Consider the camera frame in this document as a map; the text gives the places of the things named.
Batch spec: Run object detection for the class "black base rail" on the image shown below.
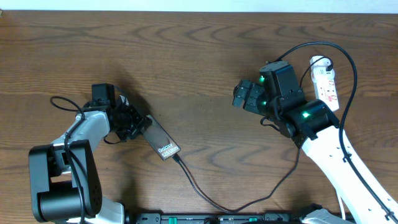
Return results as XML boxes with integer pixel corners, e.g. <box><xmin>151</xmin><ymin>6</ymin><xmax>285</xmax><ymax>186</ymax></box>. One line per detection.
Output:
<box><xmin>133</xmin><ymin>212</ymin><xmax>355</xmax><ymax>224</ymax></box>

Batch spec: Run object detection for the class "white power strip cord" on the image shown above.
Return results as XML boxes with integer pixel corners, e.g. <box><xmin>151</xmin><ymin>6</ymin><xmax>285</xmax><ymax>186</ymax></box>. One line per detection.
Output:
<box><xmin>335</xmin><ymin>189</ymin><xmax>346</xmax><ymax>220</ymax></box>

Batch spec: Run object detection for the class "black charger cable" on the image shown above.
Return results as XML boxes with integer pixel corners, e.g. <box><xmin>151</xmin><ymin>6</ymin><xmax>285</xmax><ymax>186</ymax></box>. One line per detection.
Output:
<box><xmin>172</xmin><ymin>55</ymin><xmax>334</xmax><ymax>214</ymax></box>

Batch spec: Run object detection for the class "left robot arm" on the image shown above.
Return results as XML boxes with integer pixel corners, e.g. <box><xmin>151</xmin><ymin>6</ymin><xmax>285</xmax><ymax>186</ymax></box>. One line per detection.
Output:
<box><xmin>28</xmin><ymin>83</ymin><xmax>150</xmax><ymax>223</ymax></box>

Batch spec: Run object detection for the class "white power strip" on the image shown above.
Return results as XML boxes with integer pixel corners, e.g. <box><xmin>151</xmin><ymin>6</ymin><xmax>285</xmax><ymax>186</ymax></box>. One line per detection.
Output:
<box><xmin>309</xmin><ymin>55</ymin><xmax>340</xmax><ymax>112</ymax></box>

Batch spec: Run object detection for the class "white charger adapter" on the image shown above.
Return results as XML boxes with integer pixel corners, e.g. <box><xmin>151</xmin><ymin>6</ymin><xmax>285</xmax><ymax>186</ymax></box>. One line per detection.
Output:
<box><xmin>310</xmin><ymin>55</ymin><xmax>335</xmax><ymax>81</ymax></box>

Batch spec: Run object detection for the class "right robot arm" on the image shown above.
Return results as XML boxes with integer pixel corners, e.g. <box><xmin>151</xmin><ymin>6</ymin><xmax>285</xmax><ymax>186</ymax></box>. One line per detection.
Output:
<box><xmin>233</xmin><ymin>56</ymin><xmax>397</xmax><ymax>223</ymax></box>

